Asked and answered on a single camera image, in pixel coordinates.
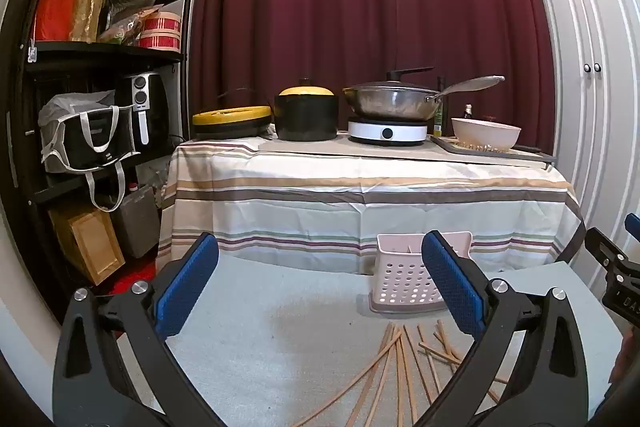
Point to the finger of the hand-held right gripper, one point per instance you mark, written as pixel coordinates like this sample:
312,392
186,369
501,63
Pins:
633,223
606,248

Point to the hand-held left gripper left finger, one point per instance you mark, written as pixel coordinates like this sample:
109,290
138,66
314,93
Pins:
186,289

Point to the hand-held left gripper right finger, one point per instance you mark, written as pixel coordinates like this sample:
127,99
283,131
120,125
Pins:
454,289

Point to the white perforated plastic basket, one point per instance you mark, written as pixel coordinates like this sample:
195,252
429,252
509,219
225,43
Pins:
400,279

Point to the pile of wooden chopsticks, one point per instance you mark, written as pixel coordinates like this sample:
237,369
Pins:
400,369

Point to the person's right hand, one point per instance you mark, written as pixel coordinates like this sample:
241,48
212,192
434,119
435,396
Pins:
627,357

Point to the red cloth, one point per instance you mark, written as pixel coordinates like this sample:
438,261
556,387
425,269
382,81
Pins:
135,274

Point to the grey case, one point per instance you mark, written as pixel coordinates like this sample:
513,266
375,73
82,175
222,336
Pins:
135,222

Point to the black tray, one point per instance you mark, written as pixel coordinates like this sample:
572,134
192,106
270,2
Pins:
530,154

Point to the striped tablecloth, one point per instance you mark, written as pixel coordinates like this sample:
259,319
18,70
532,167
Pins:
300,207

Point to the white bowl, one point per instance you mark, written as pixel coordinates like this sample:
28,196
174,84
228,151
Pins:
485,134

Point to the green oil bottle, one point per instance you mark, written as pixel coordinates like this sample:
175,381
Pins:
438,122

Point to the white induction cooker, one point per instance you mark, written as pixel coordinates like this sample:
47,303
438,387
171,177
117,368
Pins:
387,132

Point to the white wardrobe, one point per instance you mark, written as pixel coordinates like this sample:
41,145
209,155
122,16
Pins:
590,57

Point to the yellow flat electric pan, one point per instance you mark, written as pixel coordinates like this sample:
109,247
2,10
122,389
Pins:
230,119

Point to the dark sauce bottle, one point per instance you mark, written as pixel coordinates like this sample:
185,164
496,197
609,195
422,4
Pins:
468,111

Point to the black and white tote bag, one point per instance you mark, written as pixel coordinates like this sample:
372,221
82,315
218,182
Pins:
90,137

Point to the black air fryer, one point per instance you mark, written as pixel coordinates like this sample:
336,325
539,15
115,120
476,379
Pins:
145,107

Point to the beige board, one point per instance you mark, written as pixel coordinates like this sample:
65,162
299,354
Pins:
325,148

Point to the stainless steel wok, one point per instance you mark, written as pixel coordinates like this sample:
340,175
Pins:
395,104

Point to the black pot with yellow lid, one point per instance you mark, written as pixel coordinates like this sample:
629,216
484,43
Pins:
306,117

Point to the black shelf unit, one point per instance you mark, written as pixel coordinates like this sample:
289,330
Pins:
20,107

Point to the red striped round box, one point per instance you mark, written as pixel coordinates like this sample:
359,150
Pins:
160,32

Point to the clear plastic food bags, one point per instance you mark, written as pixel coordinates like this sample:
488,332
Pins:
127,9

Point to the gold bag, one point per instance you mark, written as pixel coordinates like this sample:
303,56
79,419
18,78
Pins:
90,4

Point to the red bag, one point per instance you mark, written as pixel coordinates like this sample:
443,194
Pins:
57,2

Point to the wooden frame panel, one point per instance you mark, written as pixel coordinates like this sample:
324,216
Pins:
92,242

